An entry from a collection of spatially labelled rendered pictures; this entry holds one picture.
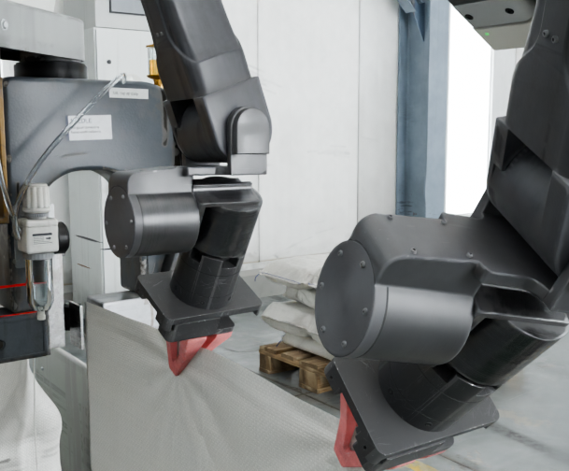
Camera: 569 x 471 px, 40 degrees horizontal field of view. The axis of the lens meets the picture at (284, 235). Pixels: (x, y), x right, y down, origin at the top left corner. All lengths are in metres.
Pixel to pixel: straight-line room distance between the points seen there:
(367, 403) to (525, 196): 0.15
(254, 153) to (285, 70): 5.49
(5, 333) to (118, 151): 0.25
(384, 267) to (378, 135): 6.38
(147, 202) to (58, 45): 0.41
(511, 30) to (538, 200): 0.56
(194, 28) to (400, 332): 0.35
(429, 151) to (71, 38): 5.73
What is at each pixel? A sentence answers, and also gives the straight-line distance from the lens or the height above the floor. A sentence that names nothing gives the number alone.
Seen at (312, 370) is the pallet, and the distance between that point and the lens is 3.91.
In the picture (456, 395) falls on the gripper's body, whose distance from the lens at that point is 0.45.
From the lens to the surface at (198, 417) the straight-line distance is 0.76.
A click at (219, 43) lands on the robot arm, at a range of 0.65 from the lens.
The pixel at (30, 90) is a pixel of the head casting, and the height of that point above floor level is 1.32.
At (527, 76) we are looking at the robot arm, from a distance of 0.37.
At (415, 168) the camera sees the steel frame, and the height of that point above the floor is 0.95.
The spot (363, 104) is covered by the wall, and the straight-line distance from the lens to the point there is 6.62.
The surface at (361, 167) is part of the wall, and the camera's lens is 6.61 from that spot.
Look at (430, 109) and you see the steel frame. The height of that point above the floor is 1.44.
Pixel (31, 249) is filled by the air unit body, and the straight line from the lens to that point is 0.91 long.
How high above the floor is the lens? 1.28
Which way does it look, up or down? 8 degrees down
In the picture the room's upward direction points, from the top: straight up
